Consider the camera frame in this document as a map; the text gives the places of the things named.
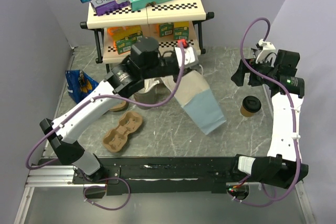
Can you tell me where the green box behind left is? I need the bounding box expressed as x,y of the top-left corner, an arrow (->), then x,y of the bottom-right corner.
128,30 -> 143,44

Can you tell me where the orange box left shelf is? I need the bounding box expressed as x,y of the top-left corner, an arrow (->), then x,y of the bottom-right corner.
107,25 -> 142,46

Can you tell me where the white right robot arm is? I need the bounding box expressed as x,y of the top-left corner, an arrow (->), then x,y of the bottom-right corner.
229,50 -> 309,189

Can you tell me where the brown paper coffee cup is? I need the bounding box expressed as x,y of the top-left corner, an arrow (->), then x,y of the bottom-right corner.
240,105 -> 255,118

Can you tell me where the cream two-tier shelf rack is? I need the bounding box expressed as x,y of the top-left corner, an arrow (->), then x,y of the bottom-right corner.
80,0 -> 214,70

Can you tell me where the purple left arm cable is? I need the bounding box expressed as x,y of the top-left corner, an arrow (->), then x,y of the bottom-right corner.
25,45 -> 186,210

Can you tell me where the purple toothpaste box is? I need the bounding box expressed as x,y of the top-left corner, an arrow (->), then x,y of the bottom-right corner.
87,0 -> 140,16

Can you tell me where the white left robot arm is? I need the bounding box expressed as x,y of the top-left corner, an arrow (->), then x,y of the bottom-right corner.
39,37 -> 198,183

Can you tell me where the light blue paper bag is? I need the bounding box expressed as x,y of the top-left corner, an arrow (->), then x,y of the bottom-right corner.
174,70 -> 226,135

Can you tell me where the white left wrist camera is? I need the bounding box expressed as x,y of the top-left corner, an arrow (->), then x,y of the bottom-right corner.
174,39 -> 198,68

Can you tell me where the grey straw holder cup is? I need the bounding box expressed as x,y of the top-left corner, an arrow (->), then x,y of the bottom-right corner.
133,87 -> 156,104

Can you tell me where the brown cardboard cup carrier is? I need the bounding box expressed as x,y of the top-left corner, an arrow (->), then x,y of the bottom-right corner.
109,101 -> 129,112

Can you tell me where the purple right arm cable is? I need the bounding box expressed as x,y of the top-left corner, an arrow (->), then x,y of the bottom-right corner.
232,17 -> 305,207

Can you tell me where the yellow green box right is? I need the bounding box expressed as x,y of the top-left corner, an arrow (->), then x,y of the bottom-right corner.
173,21 -> 190,40

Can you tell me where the black plastic cup lid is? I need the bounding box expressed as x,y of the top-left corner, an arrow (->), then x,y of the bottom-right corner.
242,95 -> 261,113

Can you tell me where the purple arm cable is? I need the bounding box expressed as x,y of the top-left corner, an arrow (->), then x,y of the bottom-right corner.
232,17 -> 305,207
25,45 -> 186,210

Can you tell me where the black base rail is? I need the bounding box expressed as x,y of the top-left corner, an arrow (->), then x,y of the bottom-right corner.
39,155 -> 263,204

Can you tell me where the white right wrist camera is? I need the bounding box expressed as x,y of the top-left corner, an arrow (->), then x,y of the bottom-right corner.
252,39 -> 276,63

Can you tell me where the blue chips bag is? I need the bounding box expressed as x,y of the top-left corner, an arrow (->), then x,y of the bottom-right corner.
65,70 -> 98,104

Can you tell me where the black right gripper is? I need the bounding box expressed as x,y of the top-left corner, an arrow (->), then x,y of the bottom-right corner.
230,57 -> 277,87

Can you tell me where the green box right shelf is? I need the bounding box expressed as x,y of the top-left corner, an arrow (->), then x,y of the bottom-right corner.
157,23 -> 174,37

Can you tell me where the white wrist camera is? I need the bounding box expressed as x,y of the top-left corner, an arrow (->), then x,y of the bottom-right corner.
252,39 -> 276,63
174,39 -> 198,68

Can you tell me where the green box front left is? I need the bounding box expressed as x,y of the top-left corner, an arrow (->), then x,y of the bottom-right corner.
114,38 -> 133,55

